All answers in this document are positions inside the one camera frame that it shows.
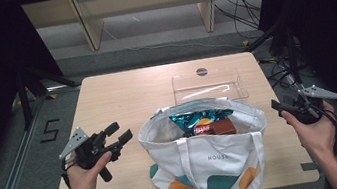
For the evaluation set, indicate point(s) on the white tote bag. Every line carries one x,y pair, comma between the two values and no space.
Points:
221,167

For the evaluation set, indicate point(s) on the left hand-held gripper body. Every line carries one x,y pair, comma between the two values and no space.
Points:
84,154

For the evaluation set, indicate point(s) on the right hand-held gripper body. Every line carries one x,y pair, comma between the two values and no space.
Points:
307,110

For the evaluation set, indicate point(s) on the person's left hand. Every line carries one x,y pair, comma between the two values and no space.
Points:
84,184

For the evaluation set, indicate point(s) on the person's right hand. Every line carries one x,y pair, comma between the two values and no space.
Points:
317,136

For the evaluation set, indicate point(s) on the black metal stand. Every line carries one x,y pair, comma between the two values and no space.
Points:
292,55
25,102

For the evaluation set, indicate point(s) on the blue chip bag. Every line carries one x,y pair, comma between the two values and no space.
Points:
190,119

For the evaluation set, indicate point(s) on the clear plastic bin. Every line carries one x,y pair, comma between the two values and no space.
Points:
208,83

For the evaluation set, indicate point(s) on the brown box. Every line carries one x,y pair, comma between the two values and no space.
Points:
225,127

